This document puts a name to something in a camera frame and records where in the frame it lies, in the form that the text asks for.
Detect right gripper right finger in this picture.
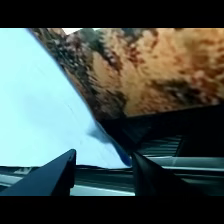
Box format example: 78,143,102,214
131,151,202,197

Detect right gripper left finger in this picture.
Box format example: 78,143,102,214
0,148,77,197

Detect light blue shirt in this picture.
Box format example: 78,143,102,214
0,28,133,170

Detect silver frame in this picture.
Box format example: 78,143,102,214
0,155,224,197

